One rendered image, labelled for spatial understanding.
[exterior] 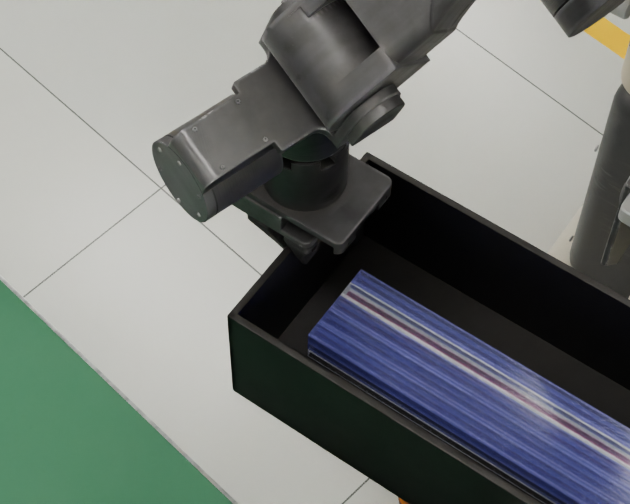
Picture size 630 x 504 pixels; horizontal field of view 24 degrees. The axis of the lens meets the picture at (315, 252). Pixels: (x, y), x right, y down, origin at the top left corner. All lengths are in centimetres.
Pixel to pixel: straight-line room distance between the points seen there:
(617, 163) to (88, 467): 85
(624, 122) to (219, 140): 92
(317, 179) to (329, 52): 14
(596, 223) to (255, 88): 106
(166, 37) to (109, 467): 156
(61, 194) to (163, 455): 133
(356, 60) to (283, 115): 7
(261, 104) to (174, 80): 170
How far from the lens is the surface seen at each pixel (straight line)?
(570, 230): 208
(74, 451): 116
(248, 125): 85
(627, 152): 174
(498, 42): 262
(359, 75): 81
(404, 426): 96
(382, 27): 80
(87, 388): 118
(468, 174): 244
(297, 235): 97
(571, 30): 104
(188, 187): 87
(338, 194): 96
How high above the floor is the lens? 199
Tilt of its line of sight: 58 degrees down
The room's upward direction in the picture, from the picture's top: straight up
